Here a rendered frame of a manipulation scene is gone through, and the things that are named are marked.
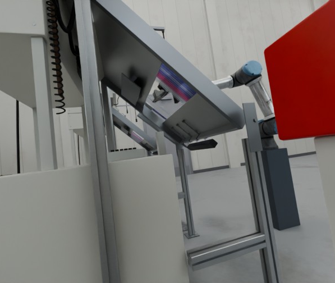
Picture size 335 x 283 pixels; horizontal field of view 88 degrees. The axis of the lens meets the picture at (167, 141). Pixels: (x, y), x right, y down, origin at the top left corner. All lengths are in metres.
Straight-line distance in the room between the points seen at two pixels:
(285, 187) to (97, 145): 1.31
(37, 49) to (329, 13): 0.64
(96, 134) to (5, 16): 0.40
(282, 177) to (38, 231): 1.39
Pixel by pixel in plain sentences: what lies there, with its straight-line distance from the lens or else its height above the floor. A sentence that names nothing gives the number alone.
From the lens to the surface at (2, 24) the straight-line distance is 0.71.
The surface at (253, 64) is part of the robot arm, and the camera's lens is 1.37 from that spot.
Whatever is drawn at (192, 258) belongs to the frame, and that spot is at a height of 0.32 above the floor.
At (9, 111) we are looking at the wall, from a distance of 5.16.
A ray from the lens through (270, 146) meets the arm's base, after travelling 1.46.
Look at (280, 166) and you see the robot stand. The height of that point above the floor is 0.43.
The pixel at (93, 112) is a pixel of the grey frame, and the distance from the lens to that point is 0.52.
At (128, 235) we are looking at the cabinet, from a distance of 0.57.
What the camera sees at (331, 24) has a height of 0.75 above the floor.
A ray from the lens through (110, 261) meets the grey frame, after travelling 0.56.
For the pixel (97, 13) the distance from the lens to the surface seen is 0.85.
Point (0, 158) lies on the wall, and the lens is 5.11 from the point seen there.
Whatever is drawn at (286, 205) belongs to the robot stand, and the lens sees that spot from 1.54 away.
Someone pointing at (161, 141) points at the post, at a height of 0.73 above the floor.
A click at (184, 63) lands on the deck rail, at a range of 0.66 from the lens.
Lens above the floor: 0.62
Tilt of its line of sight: 4 degrees up
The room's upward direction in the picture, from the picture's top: 7 degrees counter-clockwise
